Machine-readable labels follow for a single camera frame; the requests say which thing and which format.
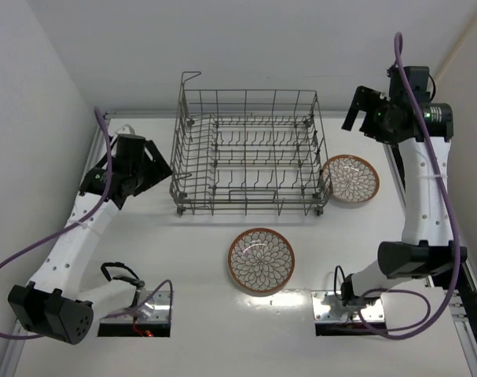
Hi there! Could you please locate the brown-rimmed floral plate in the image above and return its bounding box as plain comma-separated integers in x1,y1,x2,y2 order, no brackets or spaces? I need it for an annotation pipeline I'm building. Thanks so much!
227,228,295,295
321,155,380,204

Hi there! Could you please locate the brown-rimmed floral plate front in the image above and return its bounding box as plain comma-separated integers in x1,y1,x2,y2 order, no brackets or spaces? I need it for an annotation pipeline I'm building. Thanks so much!
227,228,295,295

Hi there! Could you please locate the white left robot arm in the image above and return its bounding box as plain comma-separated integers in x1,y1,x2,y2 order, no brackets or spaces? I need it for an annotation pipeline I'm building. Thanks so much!
8,134,172,345

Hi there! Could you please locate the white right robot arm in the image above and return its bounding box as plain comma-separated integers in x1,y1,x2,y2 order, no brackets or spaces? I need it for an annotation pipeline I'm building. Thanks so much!
341,66,456,306

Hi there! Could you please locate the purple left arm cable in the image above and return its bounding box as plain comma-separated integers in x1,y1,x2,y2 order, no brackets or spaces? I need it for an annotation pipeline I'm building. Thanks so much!
0,106,174,340

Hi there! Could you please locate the grey wire dish rack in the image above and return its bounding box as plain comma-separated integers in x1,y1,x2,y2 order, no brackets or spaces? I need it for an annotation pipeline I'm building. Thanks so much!
169,71,332,215

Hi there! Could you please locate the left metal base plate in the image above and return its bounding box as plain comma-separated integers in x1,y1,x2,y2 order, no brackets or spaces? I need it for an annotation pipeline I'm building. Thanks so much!
101,290,171,324

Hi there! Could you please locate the metal base plate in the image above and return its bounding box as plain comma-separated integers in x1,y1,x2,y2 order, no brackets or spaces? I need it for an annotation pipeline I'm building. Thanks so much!
101,290,171,324
311,291,385,325

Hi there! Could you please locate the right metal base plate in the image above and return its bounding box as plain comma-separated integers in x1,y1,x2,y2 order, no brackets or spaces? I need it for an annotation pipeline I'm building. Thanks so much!
311,291,385,325

